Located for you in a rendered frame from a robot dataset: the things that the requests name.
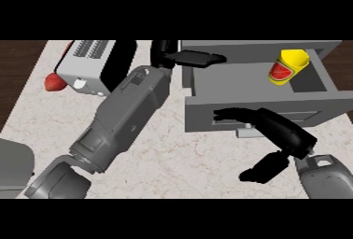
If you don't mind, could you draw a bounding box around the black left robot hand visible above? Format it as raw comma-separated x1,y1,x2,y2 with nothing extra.
151,39,228,70

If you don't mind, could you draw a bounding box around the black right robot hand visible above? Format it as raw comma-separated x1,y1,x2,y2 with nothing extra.
213,106,319,185

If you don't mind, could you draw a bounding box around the grey open drawer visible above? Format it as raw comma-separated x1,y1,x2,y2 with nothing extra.
181,49,343,98

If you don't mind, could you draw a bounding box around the grey drawer front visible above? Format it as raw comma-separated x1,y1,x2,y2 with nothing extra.
184,91,353,134

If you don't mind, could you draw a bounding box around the yellow cup with red label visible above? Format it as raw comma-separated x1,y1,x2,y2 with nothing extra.
268,49,312,87

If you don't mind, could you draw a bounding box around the grey cabinet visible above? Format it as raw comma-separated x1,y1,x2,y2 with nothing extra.
181,39,345,65

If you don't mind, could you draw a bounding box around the white and black toaster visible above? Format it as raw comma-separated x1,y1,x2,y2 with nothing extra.
54,39,139,98

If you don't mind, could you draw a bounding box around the red vegetable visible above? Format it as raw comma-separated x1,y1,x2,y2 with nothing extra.
43,72,70,93

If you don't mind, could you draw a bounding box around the pale drawer handle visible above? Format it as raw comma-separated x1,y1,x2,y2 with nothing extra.
237,122,266,139

